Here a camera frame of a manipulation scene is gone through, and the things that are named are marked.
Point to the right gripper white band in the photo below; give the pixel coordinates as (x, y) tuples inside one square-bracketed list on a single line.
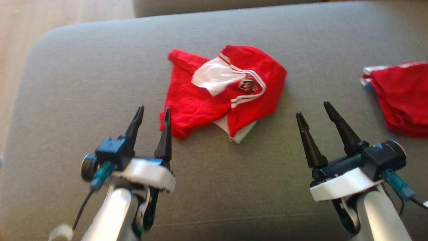
[(341, 185)]

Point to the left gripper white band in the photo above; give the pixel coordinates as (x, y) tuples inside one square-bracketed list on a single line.
[(147, 172)]

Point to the red shorts with crest logo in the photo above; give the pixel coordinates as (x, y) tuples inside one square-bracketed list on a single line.
[(194, 100)]

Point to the red garment with white trim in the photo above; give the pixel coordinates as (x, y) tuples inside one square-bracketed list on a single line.
[(404, 97)]

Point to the fabric sofa seat cushion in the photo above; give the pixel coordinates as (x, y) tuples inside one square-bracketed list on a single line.
[(200, 6)]

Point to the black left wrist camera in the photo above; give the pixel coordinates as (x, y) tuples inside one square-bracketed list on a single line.
[(110, 152)]

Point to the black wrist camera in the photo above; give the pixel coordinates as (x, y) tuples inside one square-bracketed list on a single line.
[(384, 157), (110, 152)]

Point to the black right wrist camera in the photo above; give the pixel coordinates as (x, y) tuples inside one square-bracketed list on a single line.
[(384, 157)]

